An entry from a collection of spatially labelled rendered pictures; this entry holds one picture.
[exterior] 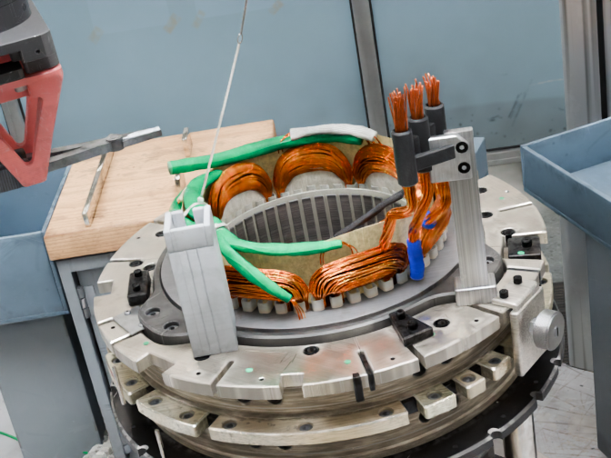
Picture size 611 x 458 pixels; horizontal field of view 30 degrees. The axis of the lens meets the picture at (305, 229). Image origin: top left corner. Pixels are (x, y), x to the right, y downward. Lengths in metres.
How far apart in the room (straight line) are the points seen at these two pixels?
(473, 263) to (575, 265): 0.56
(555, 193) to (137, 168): 0.39
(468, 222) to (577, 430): 0.46
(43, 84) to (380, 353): 0.25
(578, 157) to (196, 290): 0.45
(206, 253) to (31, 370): 0.46
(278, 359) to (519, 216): 0.22
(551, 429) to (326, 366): 0.48
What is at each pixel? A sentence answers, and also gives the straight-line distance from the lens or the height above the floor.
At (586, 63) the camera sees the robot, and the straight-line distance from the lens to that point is 1.17.
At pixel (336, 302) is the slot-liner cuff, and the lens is 0.72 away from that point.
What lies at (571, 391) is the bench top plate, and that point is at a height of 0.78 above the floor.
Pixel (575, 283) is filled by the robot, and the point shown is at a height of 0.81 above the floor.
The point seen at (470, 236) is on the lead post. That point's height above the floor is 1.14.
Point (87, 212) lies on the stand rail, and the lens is 0.99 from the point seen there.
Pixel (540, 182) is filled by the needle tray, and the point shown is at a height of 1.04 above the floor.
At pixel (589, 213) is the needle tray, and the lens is 0.93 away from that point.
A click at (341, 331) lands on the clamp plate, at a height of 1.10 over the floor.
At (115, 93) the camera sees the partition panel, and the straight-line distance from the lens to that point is 3.21.
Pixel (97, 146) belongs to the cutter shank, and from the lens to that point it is 0.73.
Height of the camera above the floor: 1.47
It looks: 27 degrees down
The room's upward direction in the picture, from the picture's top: 10 degrees counter-clockwise
